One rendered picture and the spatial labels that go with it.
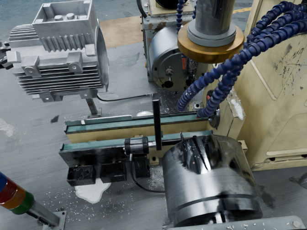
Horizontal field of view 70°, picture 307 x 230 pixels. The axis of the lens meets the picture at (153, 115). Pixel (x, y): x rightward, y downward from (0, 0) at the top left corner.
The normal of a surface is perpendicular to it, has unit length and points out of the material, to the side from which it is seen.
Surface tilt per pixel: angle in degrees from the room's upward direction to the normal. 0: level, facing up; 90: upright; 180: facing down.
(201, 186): 21
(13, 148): 0
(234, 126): 90
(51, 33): 90
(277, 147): 90
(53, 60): 1
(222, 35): 0
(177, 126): 90
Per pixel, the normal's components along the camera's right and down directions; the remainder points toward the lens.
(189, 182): -0.57, -0.49
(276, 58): -1.00, 0.10
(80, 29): 0.09, 0.76
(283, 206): -0.05, -0.64
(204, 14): -0.70, 0.58
